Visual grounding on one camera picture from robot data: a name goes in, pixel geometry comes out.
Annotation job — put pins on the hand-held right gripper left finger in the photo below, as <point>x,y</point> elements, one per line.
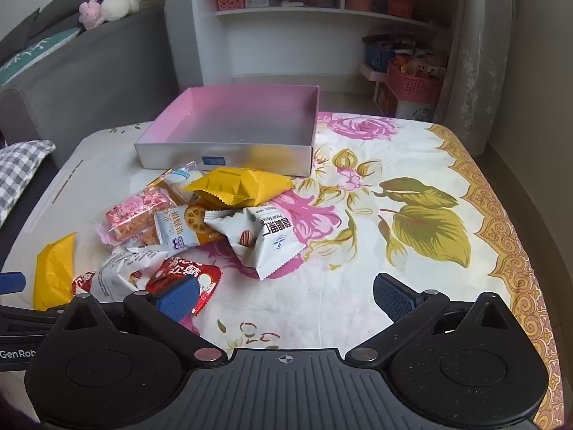
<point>179,298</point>

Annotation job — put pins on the pink biscuit packet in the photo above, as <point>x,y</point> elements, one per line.
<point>134,215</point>

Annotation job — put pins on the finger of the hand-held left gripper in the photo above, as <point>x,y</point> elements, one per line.
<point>11,283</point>
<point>22,319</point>

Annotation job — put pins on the teal cushion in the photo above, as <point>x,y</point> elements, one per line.
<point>31,56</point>

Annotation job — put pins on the white nut packet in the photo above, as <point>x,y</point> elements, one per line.
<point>118,273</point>
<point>264,237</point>

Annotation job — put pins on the clear bread packet blue label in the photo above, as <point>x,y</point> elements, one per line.
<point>183,179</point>

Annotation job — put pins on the red plastic basket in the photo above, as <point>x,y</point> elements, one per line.
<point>400,7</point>

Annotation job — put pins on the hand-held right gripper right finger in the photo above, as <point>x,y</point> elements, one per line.
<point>394,298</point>

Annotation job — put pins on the yellow snack packet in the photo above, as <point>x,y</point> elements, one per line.
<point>241,188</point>
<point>53,268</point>

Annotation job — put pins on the grey white checkered pillow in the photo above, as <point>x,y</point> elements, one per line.
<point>22,170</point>

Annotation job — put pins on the large pink plastic basket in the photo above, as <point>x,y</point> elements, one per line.
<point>414,87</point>

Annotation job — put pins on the grey sofa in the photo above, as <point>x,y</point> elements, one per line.
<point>89,76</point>

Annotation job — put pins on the white shelf unit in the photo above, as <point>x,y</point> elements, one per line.
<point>268,49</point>

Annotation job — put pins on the pale patterned curtain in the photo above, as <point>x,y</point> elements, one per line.
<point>483,53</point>

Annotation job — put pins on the blue storage crate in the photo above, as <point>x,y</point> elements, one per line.
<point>378,58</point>

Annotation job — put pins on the white pink plush toy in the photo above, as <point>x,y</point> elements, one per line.
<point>116,6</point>

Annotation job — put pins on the white orange cracker packet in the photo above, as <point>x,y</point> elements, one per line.
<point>188,228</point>

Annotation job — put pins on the silver box with pink inside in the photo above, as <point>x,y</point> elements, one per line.
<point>232,116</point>

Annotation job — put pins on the red snack packet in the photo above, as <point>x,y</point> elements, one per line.
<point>170,268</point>
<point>83,283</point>

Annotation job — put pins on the pale plastic stool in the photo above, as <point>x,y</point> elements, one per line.
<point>369,71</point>

